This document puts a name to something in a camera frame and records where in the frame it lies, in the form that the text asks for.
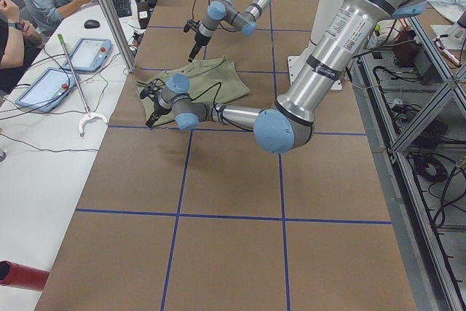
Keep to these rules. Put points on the black computer mouse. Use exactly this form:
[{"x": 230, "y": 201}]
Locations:
[{"x": 91, "y": 24}]

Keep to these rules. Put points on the person forearm with watch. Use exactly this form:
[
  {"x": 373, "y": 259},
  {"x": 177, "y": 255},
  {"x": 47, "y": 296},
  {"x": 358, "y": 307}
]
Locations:
[{"x": 20, "y": 44}]

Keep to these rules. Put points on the grey aluminium frame post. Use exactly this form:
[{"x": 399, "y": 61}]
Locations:
[{"x": 115, "y": 26}]

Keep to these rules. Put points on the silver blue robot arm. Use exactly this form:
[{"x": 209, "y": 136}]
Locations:
[
  {"x": 224, "y": 11},
  {"x": 289, "y": 123}
]

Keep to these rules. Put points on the olive green long-sleeve shirt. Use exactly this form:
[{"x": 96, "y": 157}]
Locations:
[{"x": 193, "y": 90}]

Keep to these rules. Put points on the red tube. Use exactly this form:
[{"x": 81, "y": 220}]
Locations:
[{"x": 21, "y": 276}]

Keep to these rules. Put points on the white grabber stick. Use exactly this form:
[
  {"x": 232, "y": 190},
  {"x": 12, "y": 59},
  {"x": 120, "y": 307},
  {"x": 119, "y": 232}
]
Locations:
[{"x": 89, "y": 115}]

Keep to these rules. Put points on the blue teach pendant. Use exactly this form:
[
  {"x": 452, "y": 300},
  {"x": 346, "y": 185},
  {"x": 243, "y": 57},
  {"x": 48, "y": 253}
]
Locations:
[
  {"x": 47, "y": 91},
  {"x": 89, "y": 54}
]

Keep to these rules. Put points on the black keyboard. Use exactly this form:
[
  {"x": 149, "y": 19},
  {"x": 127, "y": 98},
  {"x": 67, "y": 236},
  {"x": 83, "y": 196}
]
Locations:
[{"x": 123, "y": 7}]

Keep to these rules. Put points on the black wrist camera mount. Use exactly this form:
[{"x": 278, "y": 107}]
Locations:
[
  {"x": 191, "y": 25},
  {"x": 149, "y": 91}
]

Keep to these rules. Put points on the lower blue teach pendant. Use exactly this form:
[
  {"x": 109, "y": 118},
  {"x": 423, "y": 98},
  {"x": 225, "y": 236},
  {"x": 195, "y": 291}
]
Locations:
[{"x": 47, "y": 91}]

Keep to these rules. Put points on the upper blue teach pendant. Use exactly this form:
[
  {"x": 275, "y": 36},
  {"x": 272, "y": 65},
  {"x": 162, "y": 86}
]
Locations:
[{"x": 89, "y": 54}]

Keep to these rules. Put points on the aluminium side frame rack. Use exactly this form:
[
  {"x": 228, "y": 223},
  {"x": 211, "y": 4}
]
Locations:
[{"x": 412, "y": 101}]

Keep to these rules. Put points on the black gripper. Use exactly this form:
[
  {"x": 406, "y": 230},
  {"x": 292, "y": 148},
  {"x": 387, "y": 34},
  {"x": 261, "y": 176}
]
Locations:
[
  {"x": 199, "y": 40},
  {"x": 158, "y": 108}
]

